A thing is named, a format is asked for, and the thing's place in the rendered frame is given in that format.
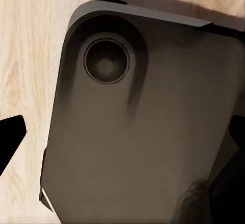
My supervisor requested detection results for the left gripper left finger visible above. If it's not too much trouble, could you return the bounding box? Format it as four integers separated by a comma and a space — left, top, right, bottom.
0, 115, 27, 176

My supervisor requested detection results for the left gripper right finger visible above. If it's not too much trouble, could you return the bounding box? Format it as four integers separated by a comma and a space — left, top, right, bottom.
229, 114, 245, 156

